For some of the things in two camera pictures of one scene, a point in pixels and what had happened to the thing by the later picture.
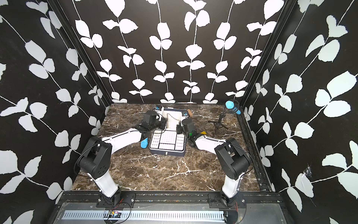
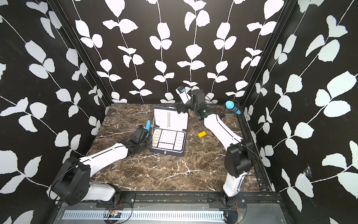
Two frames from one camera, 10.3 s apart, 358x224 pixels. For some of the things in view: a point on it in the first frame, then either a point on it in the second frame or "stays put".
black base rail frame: x=128 y=199 stays put
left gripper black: x=163 y=123 to x=149 y=143
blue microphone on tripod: x=230 y=104 stays put
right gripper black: x=179 y=130 to x=182 y=106
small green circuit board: x=114 y=214 stays put
